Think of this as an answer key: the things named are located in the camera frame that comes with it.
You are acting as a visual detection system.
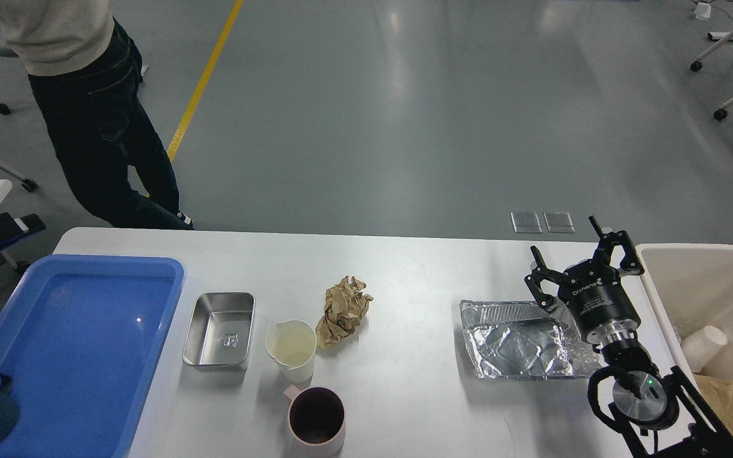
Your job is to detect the floor socket plate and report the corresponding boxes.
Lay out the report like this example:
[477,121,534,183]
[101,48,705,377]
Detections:
[511,211,543,234]
[543,211,576,233]

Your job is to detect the pink HOME mug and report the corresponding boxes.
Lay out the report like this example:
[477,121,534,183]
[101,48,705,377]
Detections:
[283,385,346,457]

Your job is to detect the stainless steel rectangular tin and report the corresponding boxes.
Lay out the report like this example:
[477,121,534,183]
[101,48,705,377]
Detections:
[181,292,255,371]

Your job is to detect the left floor socket plate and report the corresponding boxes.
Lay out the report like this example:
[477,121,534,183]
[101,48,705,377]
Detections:
[511,211,543,234]

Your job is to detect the crumpled brown paper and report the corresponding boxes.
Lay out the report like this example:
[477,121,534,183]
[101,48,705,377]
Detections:
[315,275,374,350]

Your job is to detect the person in beige sweater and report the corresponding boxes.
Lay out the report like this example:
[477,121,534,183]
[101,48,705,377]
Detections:
[0,1,194,231]

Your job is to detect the paper cup in bin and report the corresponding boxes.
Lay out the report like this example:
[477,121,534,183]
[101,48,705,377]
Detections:
[681,325,729,372]

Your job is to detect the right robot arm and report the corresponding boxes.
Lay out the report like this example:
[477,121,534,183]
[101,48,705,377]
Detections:
[524,216,733,457]

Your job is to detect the blue plastic tray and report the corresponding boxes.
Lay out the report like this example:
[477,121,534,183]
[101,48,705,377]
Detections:
[0,254,185,457]

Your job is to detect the white plastic bin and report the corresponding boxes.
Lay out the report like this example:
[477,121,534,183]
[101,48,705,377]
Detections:
[635,243,733,458]

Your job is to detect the white paper cup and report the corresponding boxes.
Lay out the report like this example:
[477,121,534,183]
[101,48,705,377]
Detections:
[265,320,318,384]

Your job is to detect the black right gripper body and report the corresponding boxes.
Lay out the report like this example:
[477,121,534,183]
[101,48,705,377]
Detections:
[561,261,639,344]

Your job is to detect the right floor socket plate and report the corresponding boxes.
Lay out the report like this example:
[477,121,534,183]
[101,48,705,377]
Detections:
[543,211,576,233]

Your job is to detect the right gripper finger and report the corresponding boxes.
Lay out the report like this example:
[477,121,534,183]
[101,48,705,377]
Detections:
[524,246,571,312]
[588,216,646,279]

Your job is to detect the aluminium foil tray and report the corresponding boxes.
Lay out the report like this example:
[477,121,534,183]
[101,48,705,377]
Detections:
[457,300,602,382]

